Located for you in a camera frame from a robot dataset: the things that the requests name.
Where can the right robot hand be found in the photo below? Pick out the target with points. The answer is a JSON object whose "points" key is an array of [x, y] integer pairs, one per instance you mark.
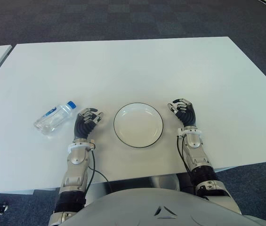
{"points": [[188, 115]]}

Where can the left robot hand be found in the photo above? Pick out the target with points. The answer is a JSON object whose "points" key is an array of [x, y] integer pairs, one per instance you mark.
{"points": [[84, 127]]}

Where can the clear blue-capped water bottle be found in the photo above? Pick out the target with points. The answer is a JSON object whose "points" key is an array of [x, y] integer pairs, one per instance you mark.
{"points": [[52, 117]]}

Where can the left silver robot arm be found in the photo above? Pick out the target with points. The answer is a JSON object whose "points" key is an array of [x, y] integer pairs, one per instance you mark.
{"points": [[76, 160]]}

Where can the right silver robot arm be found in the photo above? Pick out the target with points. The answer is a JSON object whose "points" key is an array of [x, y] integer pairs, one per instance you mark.
{"points": [[194, 141]]}

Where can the white black-rimmed plate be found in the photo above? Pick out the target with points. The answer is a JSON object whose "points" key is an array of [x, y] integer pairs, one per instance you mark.
{"points": [[137, 127]]}

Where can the silver robot waist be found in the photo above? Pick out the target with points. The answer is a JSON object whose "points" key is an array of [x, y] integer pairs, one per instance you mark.
{"points": [[163, 181]]}

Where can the grey robot torso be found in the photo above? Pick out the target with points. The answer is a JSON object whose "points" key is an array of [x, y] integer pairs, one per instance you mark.
{"points": [[147, 207]]}

